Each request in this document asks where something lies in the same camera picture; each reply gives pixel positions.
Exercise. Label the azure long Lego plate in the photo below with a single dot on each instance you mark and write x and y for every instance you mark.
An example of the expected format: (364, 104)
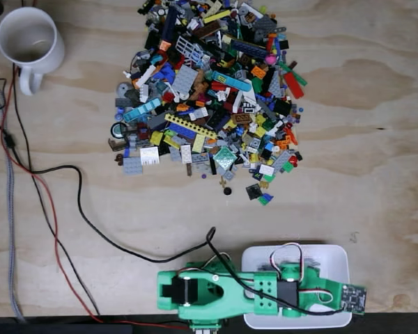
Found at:
(231, 81)

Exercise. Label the green camera circuit board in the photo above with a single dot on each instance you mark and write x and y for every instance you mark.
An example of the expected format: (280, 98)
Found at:
(353, 299)

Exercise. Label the black Lego wheel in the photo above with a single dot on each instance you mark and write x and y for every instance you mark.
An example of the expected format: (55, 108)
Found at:
(118, 130)

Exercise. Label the white narrow Lego plate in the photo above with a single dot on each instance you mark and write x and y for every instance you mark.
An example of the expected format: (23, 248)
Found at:
(185, 153)

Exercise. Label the black square Lego plate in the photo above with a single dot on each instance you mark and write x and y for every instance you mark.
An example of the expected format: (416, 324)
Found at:
(282, 107)

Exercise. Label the grey round Lego dish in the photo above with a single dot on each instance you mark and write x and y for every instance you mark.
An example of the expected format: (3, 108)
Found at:
(124, 89)

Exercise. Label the red long Lego plate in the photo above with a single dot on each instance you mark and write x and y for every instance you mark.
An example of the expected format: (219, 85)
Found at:
(294, 85)

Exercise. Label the green long Lego plate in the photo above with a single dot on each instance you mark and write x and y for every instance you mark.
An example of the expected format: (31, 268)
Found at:
(292, 73)

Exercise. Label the orange Lego brick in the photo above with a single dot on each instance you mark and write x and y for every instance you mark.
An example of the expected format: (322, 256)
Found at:
(259, 71)

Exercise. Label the green and blue Lego piece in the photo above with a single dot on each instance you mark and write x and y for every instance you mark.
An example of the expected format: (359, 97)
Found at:
(264, 199)

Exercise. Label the white Lego tile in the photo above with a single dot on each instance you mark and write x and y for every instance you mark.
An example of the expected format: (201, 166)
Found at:
(266, 169)

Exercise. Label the small green Lego brick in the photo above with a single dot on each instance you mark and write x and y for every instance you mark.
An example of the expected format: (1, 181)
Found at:
(287, 168)

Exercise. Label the yellow long Lego plate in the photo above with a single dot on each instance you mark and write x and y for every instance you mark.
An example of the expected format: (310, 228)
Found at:
(217, 16)

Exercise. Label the dark grey square Lego tile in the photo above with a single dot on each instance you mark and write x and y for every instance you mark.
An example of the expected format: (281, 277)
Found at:
(253, 192)

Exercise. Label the dark blue Lego bar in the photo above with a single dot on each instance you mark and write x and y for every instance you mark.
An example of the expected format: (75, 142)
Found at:
(169, 24)

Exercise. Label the white ceramic mug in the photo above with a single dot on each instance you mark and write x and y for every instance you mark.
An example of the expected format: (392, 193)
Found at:
(31, 35)

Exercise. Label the yellow Lego technic beam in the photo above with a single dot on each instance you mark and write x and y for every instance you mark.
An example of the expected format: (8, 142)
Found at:
(189, 124)

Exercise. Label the grey Lego wedge plate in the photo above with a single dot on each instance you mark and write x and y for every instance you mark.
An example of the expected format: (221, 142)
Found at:
(275, 85)

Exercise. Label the green square Lego plate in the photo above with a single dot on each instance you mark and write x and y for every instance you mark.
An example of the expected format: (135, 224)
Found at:
(225, 157)

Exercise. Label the dark brown Lego plate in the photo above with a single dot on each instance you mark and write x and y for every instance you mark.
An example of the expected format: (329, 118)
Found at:
(205, 30)

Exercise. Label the grey small Lego plate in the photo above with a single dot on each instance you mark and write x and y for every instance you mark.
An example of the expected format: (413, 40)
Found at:
(132, 166)

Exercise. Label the grey square Lego plate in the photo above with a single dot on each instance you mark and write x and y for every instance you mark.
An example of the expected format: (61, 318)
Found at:
(184, 79)

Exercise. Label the black round Lego piece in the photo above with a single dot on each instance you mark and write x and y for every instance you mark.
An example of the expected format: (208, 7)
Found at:
(227, 191)

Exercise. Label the white printed Lego brick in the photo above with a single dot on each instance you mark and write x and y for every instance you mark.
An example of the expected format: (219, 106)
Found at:
(149, 156)

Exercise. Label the dark blue long Lego plate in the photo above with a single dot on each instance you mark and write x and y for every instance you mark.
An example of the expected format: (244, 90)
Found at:
(249, 48)

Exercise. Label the white plastic bin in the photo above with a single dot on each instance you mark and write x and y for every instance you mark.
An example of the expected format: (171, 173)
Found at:
(334, 257)

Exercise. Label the white Lego window grille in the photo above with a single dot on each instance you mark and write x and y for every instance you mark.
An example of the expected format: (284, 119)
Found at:
(187, 46)

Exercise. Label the pink Lego ball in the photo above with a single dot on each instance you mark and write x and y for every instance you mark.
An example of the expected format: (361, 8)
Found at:
(271, 59)

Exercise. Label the light blue Lego car piece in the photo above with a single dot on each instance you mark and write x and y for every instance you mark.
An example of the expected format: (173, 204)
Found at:
(143, 109)

